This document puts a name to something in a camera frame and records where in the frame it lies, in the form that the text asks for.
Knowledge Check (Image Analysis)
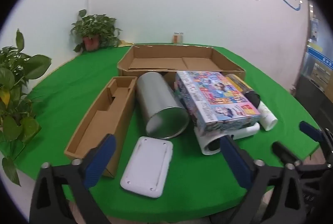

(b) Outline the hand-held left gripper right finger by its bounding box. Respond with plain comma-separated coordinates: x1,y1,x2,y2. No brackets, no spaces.
216,135,314,224

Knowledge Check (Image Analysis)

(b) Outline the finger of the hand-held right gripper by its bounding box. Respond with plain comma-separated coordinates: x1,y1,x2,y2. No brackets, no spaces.
271,141,323,171
299,121,333,162

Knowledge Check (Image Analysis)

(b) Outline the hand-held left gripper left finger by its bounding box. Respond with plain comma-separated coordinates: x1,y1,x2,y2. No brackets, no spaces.
29,134,117,224

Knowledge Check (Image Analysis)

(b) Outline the colourful printed box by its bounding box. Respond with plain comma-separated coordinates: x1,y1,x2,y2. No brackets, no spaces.
174,71,261,134

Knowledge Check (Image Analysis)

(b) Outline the clear jar with yellow label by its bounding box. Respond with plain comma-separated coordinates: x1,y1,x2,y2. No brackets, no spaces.
224,74,261,108

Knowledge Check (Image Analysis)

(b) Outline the silver metal can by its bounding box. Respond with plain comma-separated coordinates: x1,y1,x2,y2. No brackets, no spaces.
137,72,190,139

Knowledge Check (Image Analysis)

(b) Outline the large shallow cardboard box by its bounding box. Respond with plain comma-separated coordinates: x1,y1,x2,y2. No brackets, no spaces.
117,44,246,84

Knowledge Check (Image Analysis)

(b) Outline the dark cabinet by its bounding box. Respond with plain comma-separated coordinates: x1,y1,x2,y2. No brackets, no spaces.
295,74,333,136

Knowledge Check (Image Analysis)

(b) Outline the white plastic device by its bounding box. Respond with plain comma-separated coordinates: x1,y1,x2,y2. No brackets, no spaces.
194,122,261,155

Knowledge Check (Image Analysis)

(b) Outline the white spray bottle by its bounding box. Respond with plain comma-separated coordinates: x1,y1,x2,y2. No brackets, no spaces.
257,100,278,131

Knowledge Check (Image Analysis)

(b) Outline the narrow cardboard box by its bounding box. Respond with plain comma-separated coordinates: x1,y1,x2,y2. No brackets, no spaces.
64,76,138,178

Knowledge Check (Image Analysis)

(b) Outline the white plastic lid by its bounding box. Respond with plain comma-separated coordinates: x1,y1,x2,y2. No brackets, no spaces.
120,136,174,199

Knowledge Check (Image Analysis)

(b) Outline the glass office partition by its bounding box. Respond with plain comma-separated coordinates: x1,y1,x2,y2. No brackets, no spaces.
303,0,333,100

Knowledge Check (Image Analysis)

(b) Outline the large leafy plant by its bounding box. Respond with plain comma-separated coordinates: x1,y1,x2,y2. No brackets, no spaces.
0,29,52,187

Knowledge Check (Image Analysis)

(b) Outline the small potted plant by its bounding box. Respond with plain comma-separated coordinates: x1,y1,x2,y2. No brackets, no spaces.
70,9,123,53

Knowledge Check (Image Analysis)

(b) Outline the small glass jar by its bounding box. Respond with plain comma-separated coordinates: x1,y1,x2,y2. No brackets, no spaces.
172,32,185,44

